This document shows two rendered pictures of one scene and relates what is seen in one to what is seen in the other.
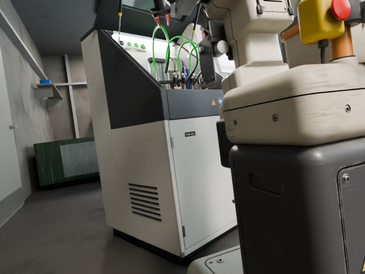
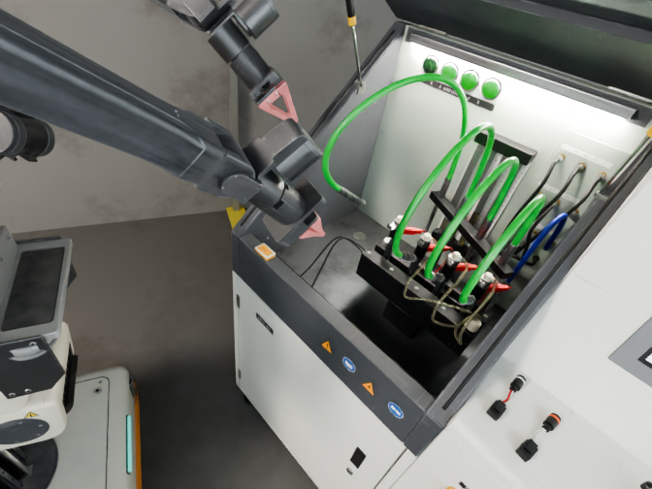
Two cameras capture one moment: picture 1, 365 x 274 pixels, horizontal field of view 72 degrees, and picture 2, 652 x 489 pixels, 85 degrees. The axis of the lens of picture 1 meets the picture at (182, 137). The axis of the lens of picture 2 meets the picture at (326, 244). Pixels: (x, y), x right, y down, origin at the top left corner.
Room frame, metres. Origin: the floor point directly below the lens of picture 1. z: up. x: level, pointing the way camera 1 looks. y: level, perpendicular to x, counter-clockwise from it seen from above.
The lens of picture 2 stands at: (1.43, -0.70, 1.61)
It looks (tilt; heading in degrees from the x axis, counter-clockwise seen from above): 41 degrees down; 81
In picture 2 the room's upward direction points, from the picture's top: 11 degrees clockwise
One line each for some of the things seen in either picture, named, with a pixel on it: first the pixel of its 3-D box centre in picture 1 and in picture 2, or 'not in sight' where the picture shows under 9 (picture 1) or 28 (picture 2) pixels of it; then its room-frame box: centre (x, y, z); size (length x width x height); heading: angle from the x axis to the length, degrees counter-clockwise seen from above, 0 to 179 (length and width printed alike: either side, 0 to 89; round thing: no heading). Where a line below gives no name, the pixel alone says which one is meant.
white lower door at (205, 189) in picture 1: (215, 172); (296, 405); (1.53, -0.17, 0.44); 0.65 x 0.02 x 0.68; 133
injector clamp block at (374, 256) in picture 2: not in sight; (414, 301); (1.80, -0.09, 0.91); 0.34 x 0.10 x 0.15; 133
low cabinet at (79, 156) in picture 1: (94, 155); not in sight; (5.29, 1.88, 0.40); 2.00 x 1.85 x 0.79; 20
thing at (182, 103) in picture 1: (205, 103); (318, 325); (1.54, -0.16, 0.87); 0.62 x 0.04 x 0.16; 133
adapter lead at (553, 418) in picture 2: not in sight; (539, 435); (1.93, -0.45, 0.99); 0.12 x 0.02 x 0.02; 34
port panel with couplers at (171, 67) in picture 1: (173, 70); (553, 201); (2.07, 0.00, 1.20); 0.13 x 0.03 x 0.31; 133
